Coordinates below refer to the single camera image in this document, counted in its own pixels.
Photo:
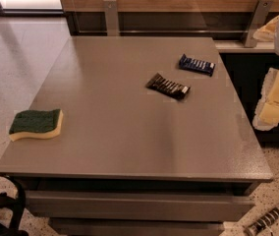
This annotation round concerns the green yellow sponge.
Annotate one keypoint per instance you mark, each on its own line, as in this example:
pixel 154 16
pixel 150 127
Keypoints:
pixel 36 124

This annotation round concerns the blue rxbar blueberry bar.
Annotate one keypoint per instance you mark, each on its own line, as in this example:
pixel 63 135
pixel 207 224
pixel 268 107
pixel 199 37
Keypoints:
pixel 198 66

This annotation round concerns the right grey metal bracket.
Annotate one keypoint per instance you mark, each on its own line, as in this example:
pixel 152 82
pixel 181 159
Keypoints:
pixel 258 18

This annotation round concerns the black chair frame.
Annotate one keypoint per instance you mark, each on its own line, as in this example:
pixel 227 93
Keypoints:
pixel 17 206

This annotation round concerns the striped tube on floor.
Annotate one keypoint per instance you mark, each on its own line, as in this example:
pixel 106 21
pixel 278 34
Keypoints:
pixel 264 222

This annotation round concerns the grey drawer cabinet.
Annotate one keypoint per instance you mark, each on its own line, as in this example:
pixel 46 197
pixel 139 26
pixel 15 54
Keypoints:
pixel 131 161

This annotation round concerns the left grey metal bracket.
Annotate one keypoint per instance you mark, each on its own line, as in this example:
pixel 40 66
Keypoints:
pixel 111 17

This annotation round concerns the black rxbar bar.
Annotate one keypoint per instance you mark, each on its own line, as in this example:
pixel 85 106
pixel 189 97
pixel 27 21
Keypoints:
pixel 167 87

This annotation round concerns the grey metal bracket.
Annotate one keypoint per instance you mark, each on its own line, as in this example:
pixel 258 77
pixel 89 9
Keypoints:
pixel 111 17
pixel 258 18

